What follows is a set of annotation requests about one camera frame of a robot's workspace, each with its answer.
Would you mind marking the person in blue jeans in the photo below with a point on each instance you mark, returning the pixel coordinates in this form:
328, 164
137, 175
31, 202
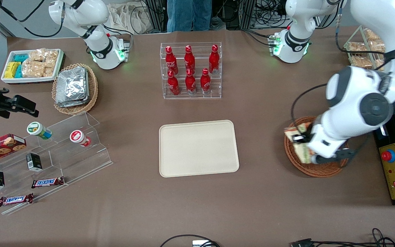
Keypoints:
189, 15

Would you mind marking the white cloth bag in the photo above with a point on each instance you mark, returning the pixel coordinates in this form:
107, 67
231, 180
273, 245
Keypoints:
125, 19

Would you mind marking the small grey device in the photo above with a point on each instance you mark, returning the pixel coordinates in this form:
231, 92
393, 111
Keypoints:
201, 243

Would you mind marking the triangle sandwich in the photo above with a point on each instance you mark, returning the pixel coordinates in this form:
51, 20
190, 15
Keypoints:
300, 151

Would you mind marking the light oval wicker basket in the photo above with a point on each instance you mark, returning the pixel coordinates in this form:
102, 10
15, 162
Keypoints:
93, 89

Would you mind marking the green lid yogurt cup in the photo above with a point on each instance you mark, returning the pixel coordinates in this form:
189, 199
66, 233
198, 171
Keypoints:
38, 130

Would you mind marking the yellow snack packet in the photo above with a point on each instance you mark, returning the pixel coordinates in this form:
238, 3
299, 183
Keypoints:
11, 70

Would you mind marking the Snickers chocolate bar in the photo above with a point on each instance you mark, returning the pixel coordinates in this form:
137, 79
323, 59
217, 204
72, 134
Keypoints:
47, 182
15, 199

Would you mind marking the beige plastic tray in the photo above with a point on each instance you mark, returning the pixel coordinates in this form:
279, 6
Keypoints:
197, 149

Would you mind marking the teal snack packet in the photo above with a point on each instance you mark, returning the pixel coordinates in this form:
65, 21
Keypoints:
21, 58
19, 71

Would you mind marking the clear acrylic step display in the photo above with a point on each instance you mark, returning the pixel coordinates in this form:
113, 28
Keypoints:
81, 161

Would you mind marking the red plaid cookie box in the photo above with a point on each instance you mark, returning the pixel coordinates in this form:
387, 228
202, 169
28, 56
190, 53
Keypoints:
0, 147

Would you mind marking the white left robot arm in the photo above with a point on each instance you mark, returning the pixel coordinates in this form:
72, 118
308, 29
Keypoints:
355, 103

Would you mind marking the red emergency stop button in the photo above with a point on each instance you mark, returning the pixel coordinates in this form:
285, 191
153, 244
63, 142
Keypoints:
387, 156

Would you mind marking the clear acrylic bottle rack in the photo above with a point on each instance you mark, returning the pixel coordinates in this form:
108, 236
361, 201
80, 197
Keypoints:
197, 97

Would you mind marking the round brown wicker basket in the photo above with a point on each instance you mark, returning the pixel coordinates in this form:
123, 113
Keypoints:
321, 171

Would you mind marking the silver foil pack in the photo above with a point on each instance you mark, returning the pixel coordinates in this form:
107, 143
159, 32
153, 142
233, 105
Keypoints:
72, 85

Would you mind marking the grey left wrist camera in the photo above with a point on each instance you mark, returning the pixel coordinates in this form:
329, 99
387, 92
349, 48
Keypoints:
316, 160

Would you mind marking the red lid yogurt cup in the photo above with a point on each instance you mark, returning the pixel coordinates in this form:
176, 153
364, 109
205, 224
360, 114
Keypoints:
79, 138

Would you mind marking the rice cracker snack bag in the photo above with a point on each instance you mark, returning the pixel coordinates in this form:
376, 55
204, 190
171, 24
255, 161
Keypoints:
33, 69
375, 47
358, 48
48, 72
37, 55
371, 34
361, 62
51, 58

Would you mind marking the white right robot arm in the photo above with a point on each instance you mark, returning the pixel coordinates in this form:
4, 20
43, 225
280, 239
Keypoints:
81, 13

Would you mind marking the black control box yellow panel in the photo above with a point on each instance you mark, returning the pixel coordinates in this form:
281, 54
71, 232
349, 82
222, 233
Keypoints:
394, 171

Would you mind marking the white rectangular snack tray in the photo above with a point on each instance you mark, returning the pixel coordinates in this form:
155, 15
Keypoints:
29, 80

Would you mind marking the red cola bottle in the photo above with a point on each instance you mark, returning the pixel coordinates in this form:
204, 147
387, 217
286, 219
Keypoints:
205, 83
170, 61
214, 60
189, 60
173, 85
190, 84

